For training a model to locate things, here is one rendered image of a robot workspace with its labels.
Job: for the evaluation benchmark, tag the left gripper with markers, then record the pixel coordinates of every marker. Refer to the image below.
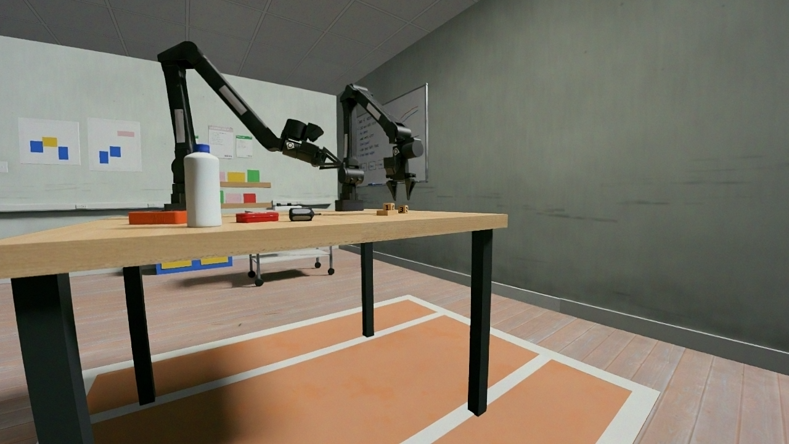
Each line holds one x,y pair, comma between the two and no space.
399,177

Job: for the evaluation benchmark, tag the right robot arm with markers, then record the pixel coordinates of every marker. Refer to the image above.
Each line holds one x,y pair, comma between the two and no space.
187,53

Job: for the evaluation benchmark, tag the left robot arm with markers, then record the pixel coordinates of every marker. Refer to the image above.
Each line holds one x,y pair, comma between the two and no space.
408,147

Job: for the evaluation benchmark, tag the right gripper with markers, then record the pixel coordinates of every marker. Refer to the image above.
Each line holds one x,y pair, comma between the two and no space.
320,157

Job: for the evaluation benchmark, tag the white plastic bottle with blue cap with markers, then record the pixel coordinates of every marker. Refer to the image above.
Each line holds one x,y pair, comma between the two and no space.
203,205

